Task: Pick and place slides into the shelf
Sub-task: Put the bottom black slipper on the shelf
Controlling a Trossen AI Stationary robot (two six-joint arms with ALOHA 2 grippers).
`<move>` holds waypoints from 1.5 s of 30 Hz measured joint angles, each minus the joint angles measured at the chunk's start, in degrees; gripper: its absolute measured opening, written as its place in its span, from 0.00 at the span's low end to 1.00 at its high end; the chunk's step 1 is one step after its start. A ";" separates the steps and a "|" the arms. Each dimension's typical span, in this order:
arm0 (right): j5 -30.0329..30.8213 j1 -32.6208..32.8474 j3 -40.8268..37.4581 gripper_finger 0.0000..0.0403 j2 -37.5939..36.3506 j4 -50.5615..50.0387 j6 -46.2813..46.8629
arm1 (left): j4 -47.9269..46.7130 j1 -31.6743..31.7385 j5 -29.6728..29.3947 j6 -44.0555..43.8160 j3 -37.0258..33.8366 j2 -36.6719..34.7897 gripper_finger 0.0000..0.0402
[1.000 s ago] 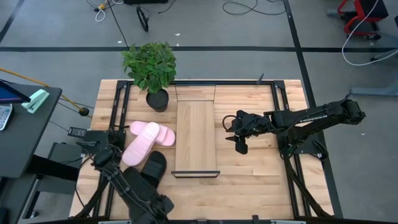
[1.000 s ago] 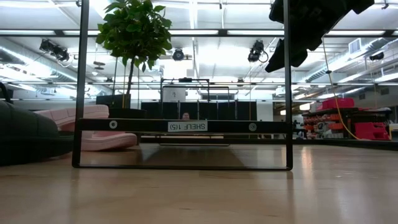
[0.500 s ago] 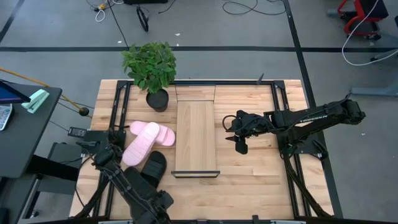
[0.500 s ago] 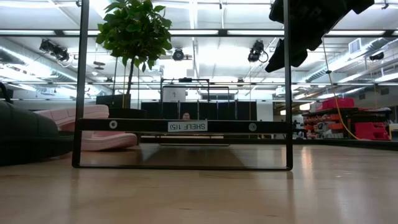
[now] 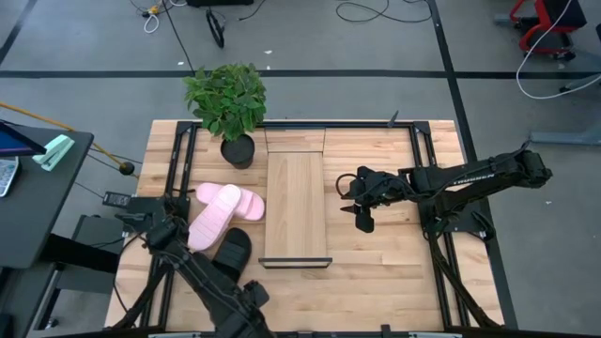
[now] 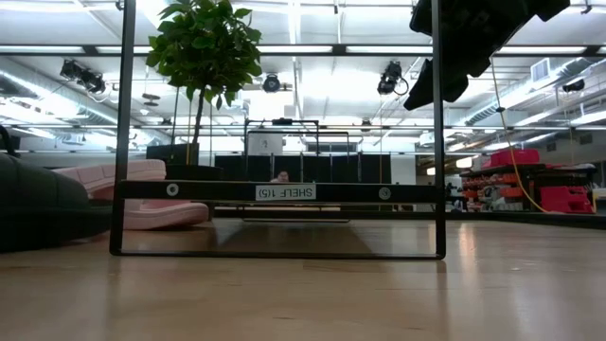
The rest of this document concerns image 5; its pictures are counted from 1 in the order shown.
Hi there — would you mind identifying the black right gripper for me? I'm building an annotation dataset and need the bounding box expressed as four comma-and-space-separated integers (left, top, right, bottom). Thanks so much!
340, 165, 412, 234

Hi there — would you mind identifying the black aluminium rig frame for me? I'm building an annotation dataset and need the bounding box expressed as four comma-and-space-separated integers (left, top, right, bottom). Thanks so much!
112, 119, 506, 338

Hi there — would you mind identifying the grey table base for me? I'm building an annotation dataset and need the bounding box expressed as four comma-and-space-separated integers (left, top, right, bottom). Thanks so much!
530, 72, 601, 146

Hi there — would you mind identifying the white calculator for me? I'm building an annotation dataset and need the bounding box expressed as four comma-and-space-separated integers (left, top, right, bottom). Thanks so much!
0, 156, 20, 198

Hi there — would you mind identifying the black-framed wooden shelf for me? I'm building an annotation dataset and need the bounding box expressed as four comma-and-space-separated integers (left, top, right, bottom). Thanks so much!
257, 122, 333, 269

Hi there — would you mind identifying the black looped cable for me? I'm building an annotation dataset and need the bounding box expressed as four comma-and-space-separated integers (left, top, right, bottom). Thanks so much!
335, 0, 433, 23

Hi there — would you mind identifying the black computer box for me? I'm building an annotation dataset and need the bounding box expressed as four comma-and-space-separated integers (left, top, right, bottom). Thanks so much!
69, 214, 126, 274

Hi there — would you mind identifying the black slide sandal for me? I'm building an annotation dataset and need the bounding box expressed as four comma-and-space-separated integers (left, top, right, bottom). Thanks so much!
210, 227, 254, 284

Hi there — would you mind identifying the mint green stapler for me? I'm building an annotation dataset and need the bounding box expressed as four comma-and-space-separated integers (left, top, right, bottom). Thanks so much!
31, 133, 76, 173

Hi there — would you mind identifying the red cart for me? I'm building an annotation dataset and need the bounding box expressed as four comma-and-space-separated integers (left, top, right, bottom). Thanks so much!
509, 0, 588, 62

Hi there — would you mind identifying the long black cable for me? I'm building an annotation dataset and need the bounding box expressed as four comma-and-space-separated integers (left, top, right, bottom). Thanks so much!
162, 0, 196, 76

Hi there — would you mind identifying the black side desk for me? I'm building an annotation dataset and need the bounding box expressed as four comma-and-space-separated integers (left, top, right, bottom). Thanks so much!
0, 124, 95, 271

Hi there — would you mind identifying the green potted plant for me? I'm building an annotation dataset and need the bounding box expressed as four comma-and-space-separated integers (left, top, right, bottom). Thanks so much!
182, 63, 268, 170

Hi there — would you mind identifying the black power adapter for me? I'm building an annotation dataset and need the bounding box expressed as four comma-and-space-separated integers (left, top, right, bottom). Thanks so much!
101, 191, 133, 208

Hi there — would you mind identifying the white cable yellow plug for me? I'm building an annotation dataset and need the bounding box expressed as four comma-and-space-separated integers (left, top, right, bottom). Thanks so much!
140, 3, 163, 35

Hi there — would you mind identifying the black strap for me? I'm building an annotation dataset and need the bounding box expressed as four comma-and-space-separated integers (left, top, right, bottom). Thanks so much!
205, 8, 225, 49

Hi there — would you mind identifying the black monitor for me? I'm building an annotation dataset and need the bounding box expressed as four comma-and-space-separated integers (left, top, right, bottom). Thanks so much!
0, 119, 48, 159

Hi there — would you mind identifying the pink slide sandal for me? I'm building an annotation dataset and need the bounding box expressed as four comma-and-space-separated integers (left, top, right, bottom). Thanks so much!
187, 184, 243, 252
195, 182, 267, 222

